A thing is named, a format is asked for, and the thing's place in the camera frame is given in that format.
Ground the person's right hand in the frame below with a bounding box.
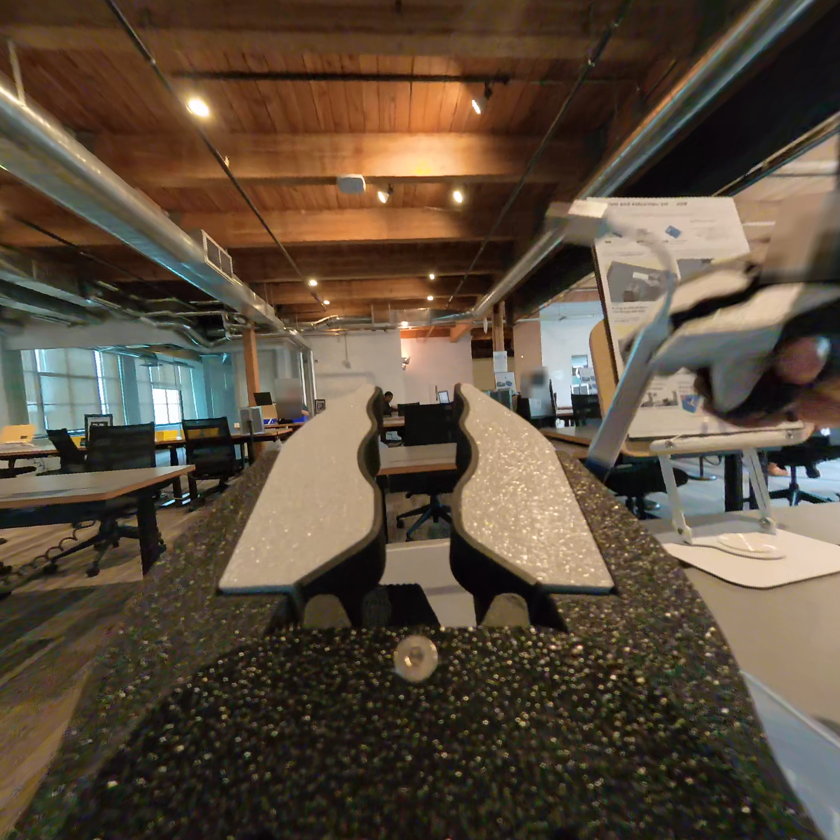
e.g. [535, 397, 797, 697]
[696, 335, 840, 427]

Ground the black office chair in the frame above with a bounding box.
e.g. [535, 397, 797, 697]
[49, 422, 161, 578]
[180, 415, 240, 509]
[395, 402, 457, 542]

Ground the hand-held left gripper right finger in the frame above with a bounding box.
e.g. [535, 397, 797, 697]
[449, 382, 618, 609]

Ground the clear plastic bin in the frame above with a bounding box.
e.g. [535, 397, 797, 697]
[740, 669, 840, 840]

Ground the wooden desk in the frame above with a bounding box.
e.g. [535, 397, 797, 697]
[0, 463, 198, 578]
[377, 441, 460, 546]

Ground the metal ceiling pipe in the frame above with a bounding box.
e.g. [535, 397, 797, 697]
[471, 0, 824, 319]

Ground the metal air duct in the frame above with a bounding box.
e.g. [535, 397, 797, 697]
[0, 69, 286, 332]

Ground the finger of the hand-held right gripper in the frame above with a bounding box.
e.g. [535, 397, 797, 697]
[623, 283, 840, 421]
[666, 266, 762, 324]

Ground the printed instruction board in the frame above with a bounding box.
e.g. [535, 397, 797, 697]
[586, 196, 811, 458]

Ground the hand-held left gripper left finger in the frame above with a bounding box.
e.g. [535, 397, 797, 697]
[217, 384, 389, 613]

